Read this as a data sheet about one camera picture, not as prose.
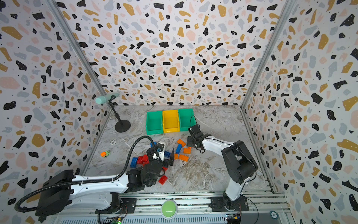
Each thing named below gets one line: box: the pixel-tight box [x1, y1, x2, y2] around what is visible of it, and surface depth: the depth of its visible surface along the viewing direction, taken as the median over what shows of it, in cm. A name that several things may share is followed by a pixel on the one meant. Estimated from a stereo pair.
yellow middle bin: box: [162, 109, 180, 134], surface depth 111 cm
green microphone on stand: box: [95, 92, 131, 133], surface depth 107 cm
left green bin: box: [145, 110, 164, 136], surface depth 110 cm
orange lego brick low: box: [178, 154, 189, 162], surface depth 93 cm
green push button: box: [161, 199, 179, 220], surface depth 73 cm
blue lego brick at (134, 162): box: [129, 157, 138, 168], surface depth 89 cm
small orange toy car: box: [100, 150, 111, 159], surface depth 92 cm
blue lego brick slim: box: [175, 143, 183, 154], surface depth 97 cm
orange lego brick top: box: [177, 139, 186, 147], surface depth 102 cm
